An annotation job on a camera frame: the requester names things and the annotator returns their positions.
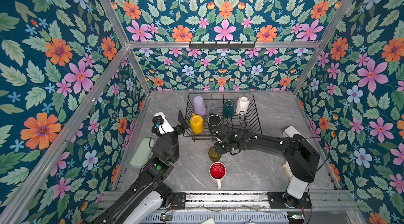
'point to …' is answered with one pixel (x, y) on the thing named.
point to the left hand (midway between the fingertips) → (173, 110)
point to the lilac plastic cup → (200, 109)
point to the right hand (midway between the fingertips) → (216, 148)
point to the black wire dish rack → (249, 121)
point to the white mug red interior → (217, 173)
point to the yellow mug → (197, 123)
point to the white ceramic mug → (242, 105)
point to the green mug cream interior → (229, 109)
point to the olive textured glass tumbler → (213, 154)
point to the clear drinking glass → (212, 107)
